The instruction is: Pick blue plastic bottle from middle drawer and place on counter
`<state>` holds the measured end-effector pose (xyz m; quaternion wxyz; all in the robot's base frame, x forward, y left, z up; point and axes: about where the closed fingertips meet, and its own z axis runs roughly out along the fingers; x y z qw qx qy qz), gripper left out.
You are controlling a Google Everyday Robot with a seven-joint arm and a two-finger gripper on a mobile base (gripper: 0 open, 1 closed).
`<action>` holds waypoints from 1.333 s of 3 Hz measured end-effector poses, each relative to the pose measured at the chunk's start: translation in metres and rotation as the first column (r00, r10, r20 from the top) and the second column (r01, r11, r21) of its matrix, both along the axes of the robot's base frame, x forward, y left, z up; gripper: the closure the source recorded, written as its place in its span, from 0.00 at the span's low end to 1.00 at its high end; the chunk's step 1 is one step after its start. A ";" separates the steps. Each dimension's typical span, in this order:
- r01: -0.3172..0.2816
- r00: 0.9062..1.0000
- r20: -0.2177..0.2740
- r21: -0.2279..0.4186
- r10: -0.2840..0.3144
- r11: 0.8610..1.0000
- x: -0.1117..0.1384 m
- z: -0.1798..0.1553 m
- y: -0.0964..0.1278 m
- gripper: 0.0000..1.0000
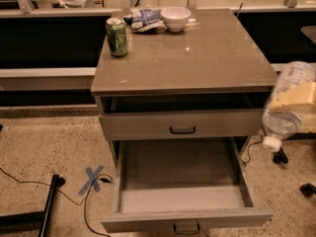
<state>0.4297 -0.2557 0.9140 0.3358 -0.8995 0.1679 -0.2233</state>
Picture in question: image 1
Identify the black stand leg left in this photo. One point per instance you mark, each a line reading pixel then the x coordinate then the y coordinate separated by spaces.
pixel 36 220

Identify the blue white snack bag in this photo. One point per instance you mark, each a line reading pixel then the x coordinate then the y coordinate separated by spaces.
pixel 143 20

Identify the black stand leg right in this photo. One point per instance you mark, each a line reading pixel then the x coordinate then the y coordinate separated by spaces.
pixel 280 157

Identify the clear plastic water bottle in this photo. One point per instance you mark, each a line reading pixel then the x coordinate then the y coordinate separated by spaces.
pixel 280 126

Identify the green soda can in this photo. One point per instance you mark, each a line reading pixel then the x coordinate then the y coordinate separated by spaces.
pixel 116 34

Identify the white bowl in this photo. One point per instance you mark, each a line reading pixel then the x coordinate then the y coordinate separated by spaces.
pixel 175 18

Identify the black stand leg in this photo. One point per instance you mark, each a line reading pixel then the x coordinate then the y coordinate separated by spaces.
pixel 36 220
pixel 280 157

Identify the open grey middle drawer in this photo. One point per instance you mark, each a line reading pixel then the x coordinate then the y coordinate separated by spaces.
pixel 181 185

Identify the black caster foot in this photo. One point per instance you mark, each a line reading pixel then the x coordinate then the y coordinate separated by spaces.
pixel 308 190

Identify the grey drawer cabinet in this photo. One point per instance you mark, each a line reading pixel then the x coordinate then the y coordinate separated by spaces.
pixel 212 64

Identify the blue tape cross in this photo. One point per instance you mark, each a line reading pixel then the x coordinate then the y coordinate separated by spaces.
pixel 92 180

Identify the closed grey upper drawer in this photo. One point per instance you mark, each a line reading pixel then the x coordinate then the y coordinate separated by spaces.
pixel 182 124

